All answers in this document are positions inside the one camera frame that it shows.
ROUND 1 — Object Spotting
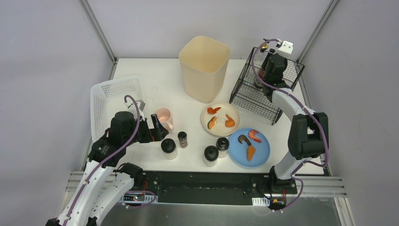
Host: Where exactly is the clear glass bottle gold cap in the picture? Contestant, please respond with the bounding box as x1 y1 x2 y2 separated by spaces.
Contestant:
254 44 269 67

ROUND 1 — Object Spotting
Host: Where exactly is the soy sauce bottle red label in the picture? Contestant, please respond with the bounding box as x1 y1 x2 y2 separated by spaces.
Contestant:
254 68 264 89

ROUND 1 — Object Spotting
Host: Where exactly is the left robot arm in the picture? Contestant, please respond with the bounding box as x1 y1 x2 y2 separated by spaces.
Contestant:
46 111 169 226

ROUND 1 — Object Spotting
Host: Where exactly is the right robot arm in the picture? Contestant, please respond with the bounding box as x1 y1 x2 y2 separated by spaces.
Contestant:
262 54 328 193

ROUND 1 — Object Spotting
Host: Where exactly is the black lid jar left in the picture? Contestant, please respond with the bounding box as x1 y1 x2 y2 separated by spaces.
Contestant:
161 138 178 160

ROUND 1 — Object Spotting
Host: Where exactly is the black lid jar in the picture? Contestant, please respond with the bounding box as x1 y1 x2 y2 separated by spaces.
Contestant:
203 145 219 167
161 138 178 160
216 137 230 158

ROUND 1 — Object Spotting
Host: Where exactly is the pink mug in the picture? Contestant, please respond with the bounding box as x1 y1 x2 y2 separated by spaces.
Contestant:
155 107 174 131

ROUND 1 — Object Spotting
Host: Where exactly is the small dark spice jar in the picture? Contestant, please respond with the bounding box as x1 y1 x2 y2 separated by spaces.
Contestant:
177 131 188 148

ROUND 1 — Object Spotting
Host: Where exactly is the orange dark food piece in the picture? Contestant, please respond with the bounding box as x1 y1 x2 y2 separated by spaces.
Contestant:
207 116 217 129

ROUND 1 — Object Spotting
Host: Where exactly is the orange food piece top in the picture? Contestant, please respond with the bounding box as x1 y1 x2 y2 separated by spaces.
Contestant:
207 107 221 115

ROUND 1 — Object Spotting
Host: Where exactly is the black lid jar middle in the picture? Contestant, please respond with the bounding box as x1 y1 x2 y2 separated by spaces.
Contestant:
203 145 219 167

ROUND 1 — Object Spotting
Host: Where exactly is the white plastic basket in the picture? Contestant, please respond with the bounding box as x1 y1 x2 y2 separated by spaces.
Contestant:
90 76 147 142

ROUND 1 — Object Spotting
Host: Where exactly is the beige plate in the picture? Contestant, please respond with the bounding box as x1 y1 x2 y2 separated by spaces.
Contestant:
201 102 240 137

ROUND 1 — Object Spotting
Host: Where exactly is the black lid jar right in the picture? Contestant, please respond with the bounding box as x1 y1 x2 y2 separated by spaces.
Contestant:
216 137 230 158

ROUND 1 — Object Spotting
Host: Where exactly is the beige plastic bin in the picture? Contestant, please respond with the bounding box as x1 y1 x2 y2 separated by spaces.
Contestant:
178 36 231 103

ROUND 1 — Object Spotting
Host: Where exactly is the orange curved food piece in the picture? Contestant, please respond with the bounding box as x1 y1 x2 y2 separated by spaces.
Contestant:
225 114 235 128

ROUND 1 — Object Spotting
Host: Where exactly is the red shrimp toy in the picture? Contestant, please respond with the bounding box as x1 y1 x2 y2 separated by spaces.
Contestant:
248 129 262 143

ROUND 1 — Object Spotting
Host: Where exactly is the dark curved food piece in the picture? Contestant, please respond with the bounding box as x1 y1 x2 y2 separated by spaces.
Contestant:
238 135 252 146

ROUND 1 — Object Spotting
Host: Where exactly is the blue plate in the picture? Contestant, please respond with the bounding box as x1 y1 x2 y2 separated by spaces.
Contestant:
229 128 271 168

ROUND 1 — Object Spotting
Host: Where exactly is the orange fried food piece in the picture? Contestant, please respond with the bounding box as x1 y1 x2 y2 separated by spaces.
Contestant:
247 145 256 161

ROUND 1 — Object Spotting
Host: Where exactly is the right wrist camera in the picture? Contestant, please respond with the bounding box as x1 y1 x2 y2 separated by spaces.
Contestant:
275 40 293 57

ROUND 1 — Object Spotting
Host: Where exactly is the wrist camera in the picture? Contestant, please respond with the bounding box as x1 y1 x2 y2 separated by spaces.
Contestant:
125 99 145 120
275 40 293 57

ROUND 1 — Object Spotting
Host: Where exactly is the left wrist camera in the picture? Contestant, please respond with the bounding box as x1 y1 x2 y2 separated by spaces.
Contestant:
125 99 145 120

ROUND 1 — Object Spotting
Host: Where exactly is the black wire basket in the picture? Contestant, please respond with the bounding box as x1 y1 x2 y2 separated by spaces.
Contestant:
229 47 305 125

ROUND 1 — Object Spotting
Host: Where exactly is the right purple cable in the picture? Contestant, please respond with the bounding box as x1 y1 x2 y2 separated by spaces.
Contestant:
251 39 330 213

